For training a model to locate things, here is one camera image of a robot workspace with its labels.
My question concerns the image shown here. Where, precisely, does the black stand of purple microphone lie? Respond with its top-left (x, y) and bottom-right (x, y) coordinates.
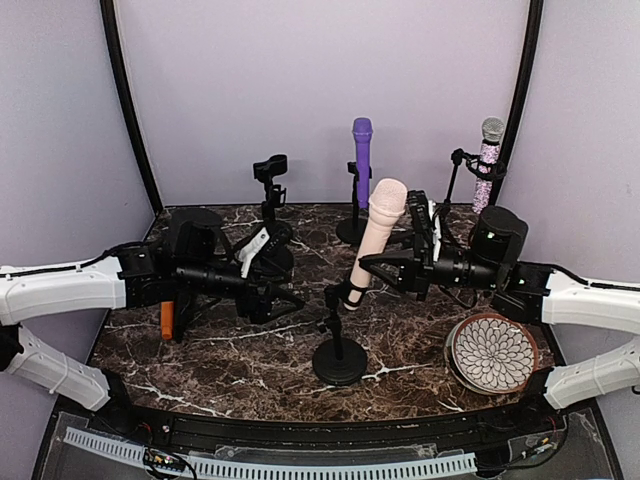
top-left (336, 161), bottom-right (372, 246)

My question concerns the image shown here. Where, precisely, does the beige pink microphone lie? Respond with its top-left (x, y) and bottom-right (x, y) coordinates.
top-left (344, 178), bottom-right (408, 311)

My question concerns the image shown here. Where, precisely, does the black stand of beige microphone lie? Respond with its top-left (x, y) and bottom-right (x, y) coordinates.
top-left (312, 279), bottom-right (368, 387)

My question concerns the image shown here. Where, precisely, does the black microphone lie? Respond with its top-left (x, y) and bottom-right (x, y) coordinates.
top-left (173, 290), bottom-right (193, 343)

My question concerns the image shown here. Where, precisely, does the orange microphone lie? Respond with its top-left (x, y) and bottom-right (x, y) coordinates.
top-left (160, 301), bottom-right (174, 341)

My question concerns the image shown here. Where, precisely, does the purple microphone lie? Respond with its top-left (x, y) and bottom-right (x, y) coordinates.
top-left (352, 117), bottom-right (373, 209)

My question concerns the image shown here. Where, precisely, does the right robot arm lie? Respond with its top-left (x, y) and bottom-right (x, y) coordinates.
top-left (359, 206), bottom-right (639, 434)

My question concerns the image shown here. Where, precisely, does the black tripod mic stand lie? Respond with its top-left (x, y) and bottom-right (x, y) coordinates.
top-left (436, 148), bottom-right (507, 222)

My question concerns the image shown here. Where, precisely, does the glitter silver microphone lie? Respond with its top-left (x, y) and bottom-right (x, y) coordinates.
top-left (472, 117), bottom-right (505, 214)

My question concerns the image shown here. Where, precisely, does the flower pattern plate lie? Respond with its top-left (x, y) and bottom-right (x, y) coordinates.
top-left (444, 313), bottom-right (539, 395)

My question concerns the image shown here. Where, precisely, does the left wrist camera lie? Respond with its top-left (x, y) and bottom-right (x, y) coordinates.
top-left (234, 226), bottom-right (271, 278)

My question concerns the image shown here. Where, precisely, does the black front rail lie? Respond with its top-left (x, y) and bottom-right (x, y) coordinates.
top-left (90, 403), bottom-right (568, 452)

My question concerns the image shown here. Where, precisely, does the white cable duct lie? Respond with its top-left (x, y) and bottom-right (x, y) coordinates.
top-left (63, 427), bottom-right (477, 479)

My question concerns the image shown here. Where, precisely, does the left black frame post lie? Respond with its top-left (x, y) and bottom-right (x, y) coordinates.
top-left (99, 0), bottom-right (164, 215)

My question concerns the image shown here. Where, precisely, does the black frame post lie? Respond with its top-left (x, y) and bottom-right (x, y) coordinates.
top-left (99, 0), bottom-right (164, 215)
top-left (492, 0), bottom-right (545, 216)

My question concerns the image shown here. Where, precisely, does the right black frame post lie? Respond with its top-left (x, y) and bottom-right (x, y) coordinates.
top-left (492, 0), bottom-right (545, 216)

